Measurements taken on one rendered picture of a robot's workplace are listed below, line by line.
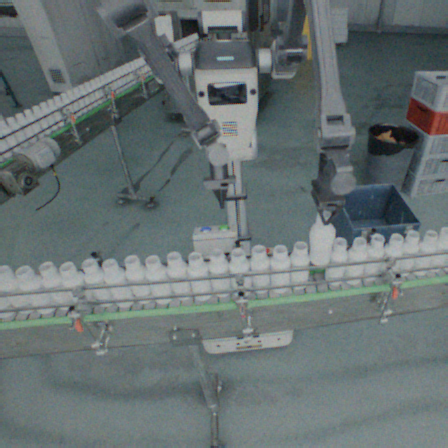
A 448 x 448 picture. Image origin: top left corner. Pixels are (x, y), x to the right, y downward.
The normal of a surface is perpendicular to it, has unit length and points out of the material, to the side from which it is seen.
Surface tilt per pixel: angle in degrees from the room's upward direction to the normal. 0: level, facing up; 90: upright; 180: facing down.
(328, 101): 54
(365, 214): 90
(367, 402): 0
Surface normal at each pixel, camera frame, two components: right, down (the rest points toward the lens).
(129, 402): 0.02, -0.78
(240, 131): 0.15, 0.62
